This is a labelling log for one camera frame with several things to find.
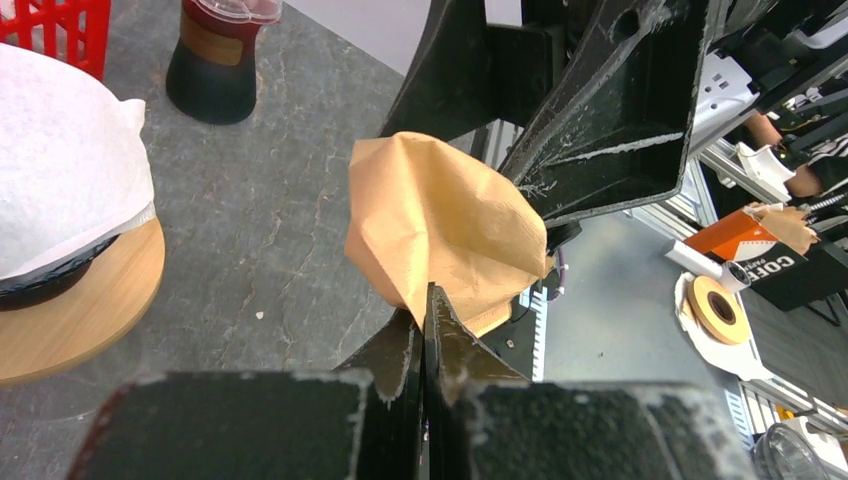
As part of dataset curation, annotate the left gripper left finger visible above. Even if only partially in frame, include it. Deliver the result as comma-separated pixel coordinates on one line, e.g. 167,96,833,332
69,310,423,479

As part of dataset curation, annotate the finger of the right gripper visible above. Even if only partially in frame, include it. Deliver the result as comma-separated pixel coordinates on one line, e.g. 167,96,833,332
501,1,713,228
380,0,564,141

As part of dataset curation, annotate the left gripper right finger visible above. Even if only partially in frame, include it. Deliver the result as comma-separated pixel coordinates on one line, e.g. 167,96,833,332
423,284,755,479

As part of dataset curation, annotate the brown paper coffee filter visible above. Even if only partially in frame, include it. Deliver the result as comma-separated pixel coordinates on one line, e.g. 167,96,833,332
345,132,551,336

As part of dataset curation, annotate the round wooden dripper holder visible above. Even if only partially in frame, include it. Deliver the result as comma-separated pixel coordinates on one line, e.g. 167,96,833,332
1,218,166,387

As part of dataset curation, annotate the white paper coffee filter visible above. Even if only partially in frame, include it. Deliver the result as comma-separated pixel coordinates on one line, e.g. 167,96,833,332
1,44,156,280

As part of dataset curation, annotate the clear glass dripper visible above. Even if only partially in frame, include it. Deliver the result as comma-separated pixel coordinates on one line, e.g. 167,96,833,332
194,0,284,25

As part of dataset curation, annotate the orange black coffee box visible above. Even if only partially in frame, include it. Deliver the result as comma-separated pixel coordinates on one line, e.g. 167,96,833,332
684,203,847,311

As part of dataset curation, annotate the white paper tube outside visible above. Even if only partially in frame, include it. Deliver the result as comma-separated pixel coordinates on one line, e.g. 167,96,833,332
663,240,752,294

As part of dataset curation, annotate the brown tape roll outside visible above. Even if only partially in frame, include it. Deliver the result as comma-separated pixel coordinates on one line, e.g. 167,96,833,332
684,275,751,346

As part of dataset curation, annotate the dark red black cup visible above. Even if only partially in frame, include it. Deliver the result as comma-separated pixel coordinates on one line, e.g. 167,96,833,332
165,1,260,125

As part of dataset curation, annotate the red plastic shopping basket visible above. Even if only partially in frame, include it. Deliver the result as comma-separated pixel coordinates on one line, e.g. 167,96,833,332
1,0,111,80

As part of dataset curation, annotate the white slotted cable duct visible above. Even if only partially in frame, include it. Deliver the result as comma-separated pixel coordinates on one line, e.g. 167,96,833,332
526,286,549,382

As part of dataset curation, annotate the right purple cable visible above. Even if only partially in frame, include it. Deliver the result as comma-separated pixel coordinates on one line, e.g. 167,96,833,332
549,248,571,303

